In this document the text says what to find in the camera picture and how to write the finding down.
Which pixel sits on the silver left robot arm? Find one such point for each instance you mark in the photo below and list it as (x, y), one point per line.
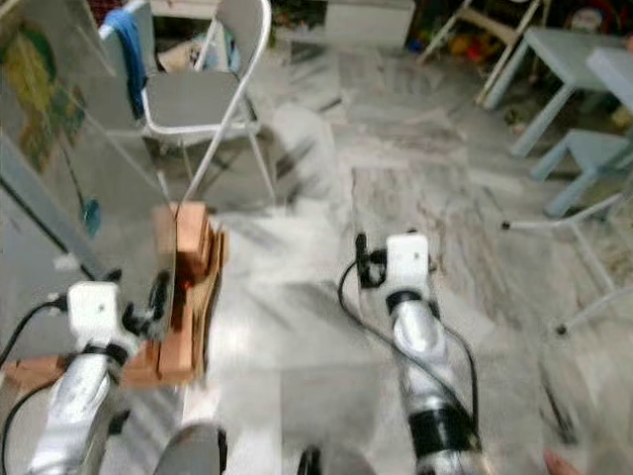
(79, 406)

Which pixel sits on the yellow green fridge sticker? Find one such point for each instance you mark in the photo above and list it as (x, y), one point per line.
(40, 89)

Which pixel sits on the blue brush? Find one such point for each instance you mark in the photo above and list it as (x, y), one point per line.
(91, 216)

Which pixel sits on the red brick row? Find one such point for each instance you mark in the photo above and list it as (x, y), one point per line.
(30, 374)

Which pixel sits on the silver left robot leg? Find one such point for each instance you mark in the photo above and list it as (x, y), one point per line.
(193, 453)

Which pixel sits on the grey folding chair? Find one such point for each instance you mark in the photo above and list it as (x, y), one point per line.
(198, 104)

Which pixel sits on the black silver right robot leg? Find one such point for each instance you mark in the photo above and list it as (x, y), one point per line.
(311, 463)

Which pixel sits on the blue cloth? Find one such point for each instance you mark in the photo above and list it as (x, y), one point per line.
(129, 54)

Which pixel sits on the colourful toy heap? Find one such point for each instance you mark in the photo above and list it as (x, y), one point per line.
(450, 42)

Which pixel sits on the white cabinet box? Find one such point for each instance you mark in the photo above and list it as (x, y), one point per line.
(368, 22)

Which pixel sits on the brown cardboard piece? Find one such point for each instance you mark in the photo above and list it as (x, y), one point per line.
(180, 55)

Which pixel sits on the grey plastic stool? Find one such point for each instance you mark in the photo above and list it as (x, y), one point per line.
(593, 148)

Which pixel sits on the grey plastic table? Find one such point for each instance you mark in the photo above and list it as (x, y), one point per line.
(569, 54)

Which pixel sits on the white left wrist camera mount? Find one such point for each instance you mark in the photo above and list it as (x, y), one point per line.
(99, 312)

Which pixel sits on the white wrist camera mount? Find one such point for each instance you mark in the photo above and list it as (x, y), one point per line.
(99, 312)
(408, 259)

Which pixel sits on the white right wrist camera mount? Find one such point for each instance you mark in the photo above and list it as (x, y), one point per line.
(408, 259)

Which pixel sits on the white metal chair frame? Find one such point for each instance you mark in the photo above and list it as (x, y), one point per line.
(539, 224)

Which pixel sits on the wooden frame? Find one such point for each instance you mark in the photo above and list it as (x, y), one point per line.
(512, 49)

